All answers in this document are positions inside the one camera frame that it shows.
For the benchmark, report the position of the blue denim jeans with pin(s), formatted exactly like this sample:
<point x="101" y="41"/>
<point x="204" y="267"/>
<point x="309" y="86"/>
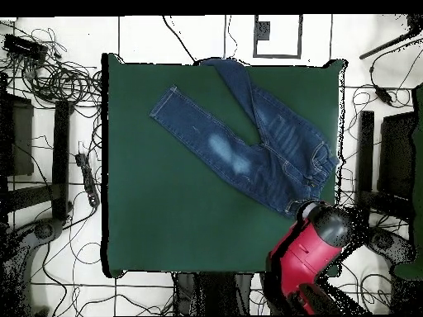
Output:
<point x="264" y="165"/>

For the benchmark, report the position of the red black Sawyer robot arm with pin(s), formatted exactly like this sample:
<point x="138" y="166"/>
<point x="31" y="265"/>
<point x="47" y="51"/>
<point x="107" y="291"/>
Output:
<point x="304" y="257"/>

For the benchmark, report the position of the dark flat panel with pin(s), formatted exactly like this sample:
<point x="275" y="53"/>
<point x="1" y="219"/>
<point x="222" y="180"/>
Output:
<point x="21" y="138"/>
<point x="396" y="155"/>

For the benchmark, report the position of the dark green table cloth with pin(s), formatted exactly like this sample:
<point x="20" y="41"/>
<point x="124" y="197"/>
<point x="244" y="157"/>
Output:
<point x="165" y="214"/>

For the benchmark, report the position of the black power strip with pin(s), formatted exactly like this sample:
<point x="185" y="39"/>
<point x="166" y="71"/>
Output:
<point x="88" y="180"/>

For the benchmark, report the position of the black wheeled chair base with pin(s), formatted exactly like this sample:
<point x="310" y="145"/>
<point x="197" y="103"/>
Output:
<point x="390" y="246"/>
<point x="44" y="229"/>

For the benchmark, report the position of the black power adapter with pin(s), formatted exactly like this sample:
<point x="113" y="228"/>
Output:
<point x="383" y="94"/>

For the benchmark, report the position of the black tripod pole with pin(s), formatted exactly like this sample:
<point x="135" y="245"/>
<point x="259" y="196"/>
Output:
<point x="383" y="48"/>

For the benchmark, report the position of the black electronics box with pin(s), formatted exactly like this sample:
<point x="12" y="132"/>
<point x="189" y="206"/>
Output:
<point x="24" y="48"/>

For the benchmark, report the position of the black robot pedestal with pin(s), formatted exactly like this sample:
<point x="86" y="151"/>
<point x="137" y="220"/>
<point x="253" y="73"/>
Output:
<point x="214" y="294"/>

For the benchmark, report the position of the black stand base frame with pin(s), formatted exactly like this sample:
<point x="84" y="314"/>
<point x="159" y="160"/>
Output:
<point x="366" y="158"/>
<point x="61" y="158"/>

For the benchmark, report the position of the grey square floor frame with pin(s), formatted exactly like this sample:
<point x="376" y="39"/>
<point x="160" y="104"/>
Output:
<point x="262" y="31"/>

